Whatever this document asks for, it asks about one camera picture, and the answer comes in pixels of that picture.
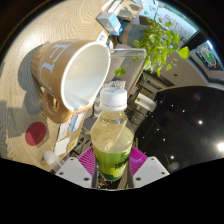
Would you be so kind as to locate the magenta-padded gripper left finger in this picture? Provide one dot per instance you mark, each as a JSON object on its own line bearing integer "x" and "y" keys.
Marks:
{"x": 75, "y": 170}

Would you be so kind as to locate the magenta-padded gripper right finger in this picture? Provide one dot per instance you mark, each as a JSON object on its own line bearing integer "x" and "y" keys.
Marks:
{"x": 150, "y": 170}

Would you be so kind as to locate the clear green-labelled drink bottle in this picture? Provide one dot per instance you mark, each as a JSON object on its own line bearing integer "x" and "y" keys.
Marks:
{"x": 111, "y": 143}

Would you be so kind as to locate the flat round red coaster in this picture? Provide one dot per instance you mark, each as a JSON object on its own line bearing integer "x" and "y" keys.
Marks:
{"x": 35, "y": 133}

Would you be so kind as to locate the group of ceiling lights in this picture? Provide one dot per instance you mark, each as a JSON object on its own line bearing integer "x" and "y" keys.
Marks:
{"x": 220, "y": 146}

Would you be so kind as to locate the tan ceramic mug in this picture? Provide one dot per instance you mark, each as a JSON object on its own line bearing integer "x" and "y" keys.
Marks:
{"x": 56, "y": 66}

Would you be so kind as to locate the clear drinking glass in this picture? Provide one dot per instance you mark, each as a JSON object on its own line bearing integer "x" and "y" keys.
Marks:
{"x": 128, "y": 53}

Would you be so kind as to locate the colourful window poster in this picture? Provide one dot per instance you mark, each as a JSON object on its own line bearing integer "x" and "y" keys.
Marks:
{"x": 208, "y": 58}

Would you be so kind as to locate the green potted plant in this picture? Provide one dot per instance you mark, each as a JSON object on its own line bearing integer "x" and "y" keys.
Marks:
{"x": 156, "y": 43}

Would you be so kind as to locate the tan printed table sign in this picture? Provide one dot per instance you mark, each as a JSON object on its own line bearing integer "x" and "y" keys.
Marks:
{"x": 128, "y": 8}

